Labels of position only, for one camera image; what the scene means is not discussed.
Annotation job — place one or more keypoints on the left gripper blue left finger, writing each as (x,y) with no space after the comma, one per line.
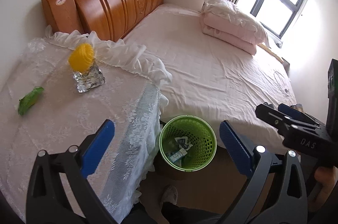
(94,147)

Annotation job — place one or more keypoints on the white lace tablecloth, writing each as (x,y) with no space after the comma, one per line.
(62,116)

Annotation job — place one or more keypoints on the person right hand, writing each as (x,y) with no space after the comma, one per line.
(327,177)

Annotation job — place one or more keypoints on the white ruffled pillow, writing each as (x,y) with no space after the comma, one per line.
(228,10)

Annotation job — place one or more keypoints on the folded pink quilt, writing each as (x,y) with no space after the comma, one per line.
(235,35)

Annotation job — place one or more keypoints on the green leaf wrapper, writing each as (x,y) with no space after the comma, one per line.
(29,100)

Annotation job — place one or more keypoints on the yellow ribbed plastic ball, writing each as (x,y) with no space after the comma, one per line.
(82,58)

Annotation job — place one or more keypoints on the pink bed sheet mattress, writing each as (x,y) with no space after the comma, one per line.
(212,79)

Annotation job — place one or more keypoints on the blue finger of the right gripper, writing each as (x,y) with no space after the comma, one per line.
(291,112)
(272,117)

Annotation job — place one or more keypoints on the wooden bed side rail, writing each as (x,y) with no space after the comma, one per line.
(269,51)

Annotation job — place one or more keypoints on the green white snack bag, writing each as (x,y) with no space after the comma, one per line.
(183,143)

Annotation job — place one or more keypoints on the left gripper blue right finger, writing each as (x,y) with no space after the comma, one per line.
(242,156)

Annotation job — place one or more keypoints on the small items on bed edge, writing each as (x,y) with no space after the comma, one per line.
(298,107)

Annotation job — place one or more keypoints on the white slipper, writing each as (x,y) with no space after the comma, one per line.
(169,195)

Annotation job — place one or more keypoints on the green plastic waste basket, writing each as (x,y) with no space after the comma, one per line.
(199,133)

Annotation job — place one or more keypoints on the blue white milk carton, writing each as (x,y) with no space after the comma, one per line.
(176,157)

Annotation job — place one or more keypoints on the silver foil wrapper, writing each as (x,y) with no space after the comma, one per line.
(90,79)

